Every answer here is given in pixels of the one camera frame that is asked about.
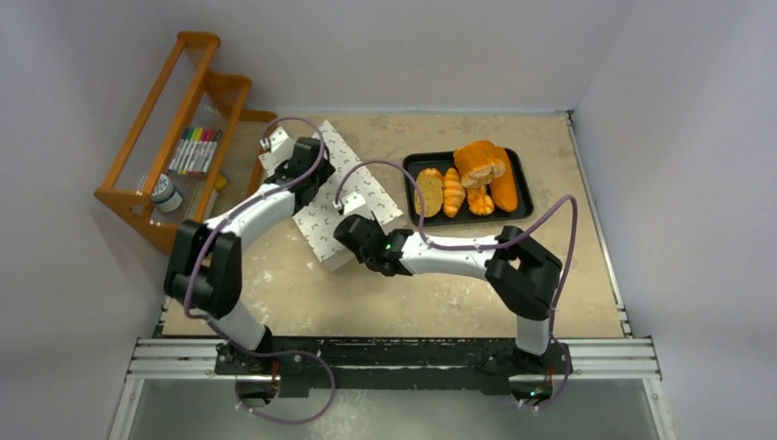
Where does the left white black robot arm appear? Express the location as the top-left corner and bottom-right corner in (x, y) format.
(163, 137), (334, 375)

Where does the orange wooden shelf rack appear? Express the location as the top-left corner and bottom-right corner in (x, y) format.
(94, 31), (277, 255)

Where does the large fake bread loaf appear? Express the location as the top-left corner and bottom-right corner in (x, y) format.
(453, 140), (507, 189)

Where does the white blue tape roll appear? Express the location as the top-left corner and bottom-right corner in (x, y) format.
(151, 173), (183, 213)

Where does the aluminium rail frame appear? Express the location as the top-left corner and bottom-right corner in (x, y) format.
(111, 113), (668, 439)

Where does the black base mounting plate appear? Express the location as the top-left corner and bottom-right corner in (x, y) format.
(215, 336), (573, 402)

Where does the black plastic tray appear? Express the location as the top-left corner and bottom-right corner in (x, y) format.
(401, 148), (534, 227)

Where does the white patterned paper bag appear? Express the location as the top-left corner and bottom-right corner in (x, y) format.
(293, 120), (406, 271)

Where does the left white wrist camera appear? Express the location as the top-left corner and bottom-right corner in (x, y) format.
(258, 126), (296, 167)

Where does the fake croissant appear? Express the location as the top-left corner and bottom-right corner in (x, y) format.
(443, 168), (466, 218)

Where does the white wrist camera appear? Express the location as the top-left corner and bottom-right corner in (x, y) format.
(334, 192), (374, 219)
(258, 126), (296, 167)

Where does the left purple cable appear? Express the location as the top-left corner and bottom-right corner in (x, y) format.
(181, 116), (337, 425)

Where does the sliced seeded fake bread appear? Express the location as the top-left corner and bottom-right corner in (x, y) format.
(413, 168), (443, 218)

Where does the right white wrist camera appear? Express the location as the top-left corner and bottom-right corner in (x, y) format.
(334, 192), (374, 219)

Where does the set of coloured markers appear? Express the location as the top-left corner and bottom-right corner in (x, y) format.
(168, 126), (224, 177)

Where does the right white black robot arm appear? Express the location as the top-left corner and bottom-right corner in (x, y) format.
(334, 214), (563, 373)

